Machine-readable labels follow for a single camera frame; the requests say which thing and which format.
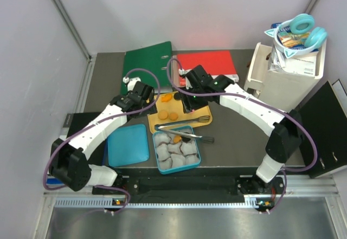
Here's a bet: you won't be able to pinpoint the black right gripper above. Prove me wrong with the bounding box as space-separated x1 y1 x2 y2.
179 85 208 114

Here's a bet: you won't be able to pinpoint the metal kitchen tongs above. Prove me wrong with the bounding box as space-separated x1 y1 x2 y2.
155 115 215 144

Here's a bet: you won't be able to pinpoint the yellow plastic tray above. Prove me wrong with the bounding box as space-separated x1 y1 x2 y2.
147 92 213 133

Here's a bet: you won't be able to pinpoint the black round cookie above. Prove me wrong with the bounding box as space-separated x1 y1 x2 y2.
173 93 181 101
182 137 191 143

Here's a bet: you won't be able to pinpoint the orange scalloped cookie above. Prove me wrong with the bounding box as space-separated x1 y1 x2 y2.
173 135 182 144

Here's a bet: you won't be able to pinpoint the teal tin lid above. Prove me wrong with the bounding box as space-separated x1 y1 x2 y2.
105 124 150 167

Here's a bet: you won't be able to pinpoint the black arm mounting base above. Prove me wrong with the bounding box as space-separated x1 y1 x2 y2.
92 167 288 196

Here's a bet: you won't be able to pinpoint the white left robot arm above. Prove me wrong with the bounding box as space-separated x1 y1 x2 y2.
46 77 156 194

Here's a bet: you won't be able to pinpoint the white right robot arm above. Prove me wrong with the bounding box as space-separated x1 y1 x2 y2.
178 65 304 193

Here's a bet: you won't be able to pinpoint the orange flower cookie lower right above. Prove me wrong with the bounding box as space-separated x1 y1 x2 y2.
169 112 178 121

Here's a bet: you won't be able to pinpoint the orange fish-shaped cookie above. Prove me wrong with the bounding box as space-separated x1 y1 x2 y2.
161 93 172 102

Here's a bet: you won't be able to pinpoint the orange round cookie lower left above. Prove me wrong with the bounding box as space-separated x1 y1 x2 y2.
157 110 169 120

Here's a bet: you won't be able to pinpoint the red folder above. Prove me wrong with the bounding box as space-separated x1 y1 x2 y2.
177 50 239 82

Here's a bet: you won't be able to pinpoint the teal cookie tin box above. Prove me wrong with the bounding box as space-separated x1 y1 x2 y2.
152 126 201 175

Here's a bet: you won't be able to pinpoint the black notebook at left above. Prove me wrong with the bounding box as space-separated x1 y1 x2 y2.
59 112 107 165

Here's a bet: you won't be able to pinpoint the white storage cabinet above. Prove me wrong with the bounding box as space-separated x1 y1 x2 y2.
243 42 326 111

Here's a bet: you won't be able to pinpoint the blue folder at left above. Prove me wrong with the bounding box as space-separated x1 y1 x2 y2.
46 177 63 186

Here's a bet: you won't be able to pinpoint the black binder at right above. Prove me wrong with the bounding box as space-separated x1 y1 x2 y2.
299 81 346 178

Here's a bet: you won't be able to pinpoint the teal cat-ear headphones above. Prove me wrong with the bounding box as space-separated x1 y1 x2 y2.
264 14 328 59

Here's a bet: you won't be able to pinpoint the green ring binder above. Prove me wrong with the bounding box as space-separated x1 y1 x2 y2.
121 41 172 93

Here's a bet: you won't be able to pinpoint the white cable duct rail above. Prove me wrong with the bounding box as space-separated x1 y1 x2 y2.
54 197 272 209

